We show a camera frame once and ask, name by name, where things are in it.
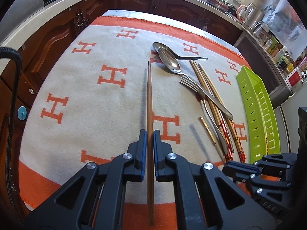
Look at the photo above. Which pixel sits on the electric kettle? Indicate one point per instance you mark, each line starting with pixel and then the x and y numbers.
pixel 249 15

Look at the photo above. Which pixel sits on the short steel soup spoon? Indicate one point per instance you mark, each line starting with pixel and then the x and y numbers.
pixel 158 45

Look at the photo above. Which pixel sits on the lime green plastic tray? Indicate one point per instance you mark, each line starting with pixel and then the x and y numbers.
pixel 261 120

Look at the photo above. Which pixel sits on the large steel spoon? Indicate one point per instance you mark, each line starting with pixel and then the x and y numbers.
pixel 172 64

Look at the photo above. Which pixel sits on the orange beige H-pattern cloth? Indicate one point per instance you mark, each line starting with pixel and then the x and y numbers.
pixel 108 100

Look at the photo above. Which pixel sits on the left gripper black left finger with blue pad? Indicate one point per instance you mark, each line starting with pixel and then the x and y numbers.
pixel 94 197

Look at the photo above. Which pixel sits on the red white canister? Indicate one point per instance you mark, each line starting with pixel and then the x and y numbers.
pixel 294 80

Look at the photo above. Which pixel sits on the steel fork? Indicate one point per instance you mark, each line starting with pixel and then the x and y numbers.
pixel 202 94

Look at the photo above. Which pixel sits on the long brown wooden chopstick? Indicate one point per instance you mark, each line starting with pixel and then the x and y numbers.
pixel 150 152

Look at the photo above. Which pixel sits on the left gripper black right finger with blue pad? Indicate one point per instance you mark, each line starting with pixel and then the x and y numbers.
pixel 205 198

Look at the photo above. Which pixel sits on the glass jar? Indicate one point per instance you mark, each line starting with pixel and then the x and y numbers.
pixel 261 32

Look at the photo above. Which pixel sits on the grey cabinet appliance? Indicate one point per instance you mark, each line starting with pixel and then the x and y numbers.
pixel 262 64

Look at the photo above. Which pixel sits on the white refrigerator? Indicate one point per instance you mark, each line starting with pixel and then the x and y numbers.
pixel 287 119

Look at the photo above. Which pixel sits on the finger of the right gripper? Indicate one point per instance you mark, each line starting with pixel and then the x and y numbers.
pixel 243 172
pixel 277 161

